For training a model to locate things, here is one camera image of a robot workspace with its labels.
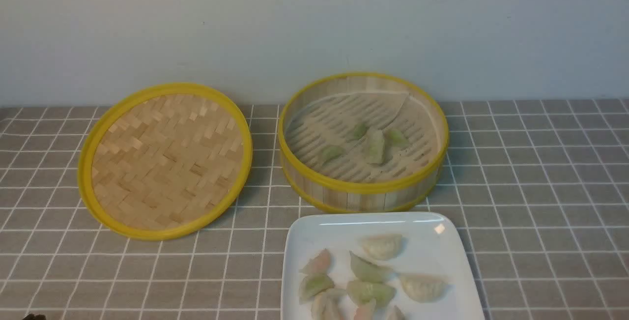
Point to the pale green dumpling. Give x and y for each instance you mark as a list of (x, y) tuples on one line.
[(375, 147)]

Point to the pink dumpling left on plate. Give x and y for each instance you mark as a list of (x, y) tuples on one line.
[(319, 264)]

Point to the white dumpling top of plate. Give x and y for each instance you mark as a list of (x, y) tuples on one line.
[(382, 246)]

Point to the pale green dumpling plate centre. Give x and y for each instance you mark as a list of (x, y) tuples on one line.
[(368, 271)]

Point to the green dumpling lower left plate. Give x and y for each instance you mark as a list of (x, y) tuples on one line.
[(313, 284)]

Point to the green dumpling lower centre plate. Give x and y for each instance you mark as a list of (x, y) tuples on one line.
[(361, 293)]

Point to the pale pink dumpling plate bottom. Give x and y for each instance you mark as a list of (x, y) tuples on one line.
[(325, 305)]

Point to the orange dumpling plate bottom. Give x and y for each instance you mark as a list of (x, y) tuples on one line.
[(365, 311)]

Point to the white dumpling right on plate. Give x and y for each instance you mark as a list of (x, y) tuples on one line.
[(423, 288)]

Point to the white square plate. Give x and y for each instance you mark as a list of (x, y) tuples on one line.
[(430, 246)]

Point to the white dumpling plate bottom edge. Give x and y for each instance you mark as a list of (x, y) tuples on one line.
[(395, 313)]

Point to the small green dumpling back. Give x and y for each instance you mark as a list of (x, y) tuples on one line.
[(358, 131)]

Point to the yellow rimmed bamboo steamer basket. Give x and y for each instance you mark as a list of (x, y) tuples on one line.
[(336, 196)]

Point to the yellow rimmed bamboo steamer lid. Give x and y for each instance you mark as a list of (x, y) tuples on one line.
[(165, 161)]

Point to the grey checked tablecloth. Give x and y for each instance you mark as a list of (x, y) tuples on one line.
[(538, 191)]

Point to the dark object bottom left corner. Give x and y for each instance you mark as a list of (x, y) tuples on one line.
[(32, 316)]

